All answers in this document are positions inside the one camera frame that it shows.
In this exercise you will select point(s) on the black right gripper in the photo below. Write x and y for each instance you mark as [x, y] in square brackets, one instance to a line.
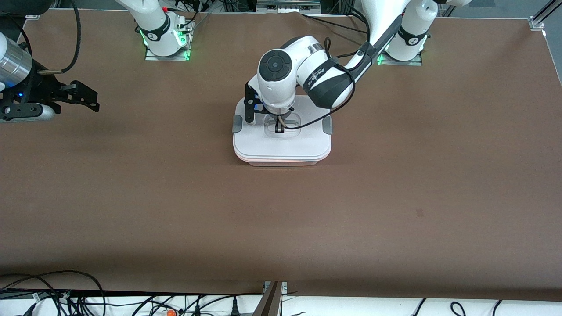
[41, 87]

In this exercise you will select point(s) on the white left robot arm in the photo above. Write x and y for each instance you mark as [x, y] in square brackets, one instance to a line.
[276, 87]

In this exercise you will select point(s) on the black power plug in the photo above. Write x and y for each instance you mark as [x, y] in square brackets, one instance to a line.
[235, 307]

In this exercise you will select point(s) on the translucent pink plastic box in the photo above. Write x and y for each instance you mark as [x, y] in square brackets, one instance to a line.
[281, 163]

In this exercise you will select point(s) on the black edge strip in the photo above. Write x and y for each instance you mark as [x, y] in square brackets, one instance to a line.
[131, 293]

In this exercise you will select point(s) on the brown table mat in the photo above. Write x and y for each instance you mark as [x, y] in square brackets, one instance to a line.
[281, 228]

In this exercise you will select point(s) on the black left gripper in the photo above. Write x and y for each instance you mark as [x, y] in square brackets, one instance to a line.
[279, 120]

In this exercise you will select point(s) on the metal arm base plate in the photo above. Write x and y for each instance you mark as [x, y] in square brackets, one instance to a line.
[412, 63]
[175, 57]

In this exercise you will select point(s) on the aluminium profile beam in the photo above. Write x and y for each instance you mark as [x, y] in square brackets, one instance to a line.
[270, 303]

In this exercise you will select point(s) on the aluminium corner profile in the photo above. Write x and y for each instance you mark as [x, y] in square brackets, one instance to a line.
[538, 22]

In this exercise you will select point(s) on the aluminium frame rail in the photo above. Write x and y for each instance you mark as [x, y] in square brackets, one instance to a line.
[287, 5]

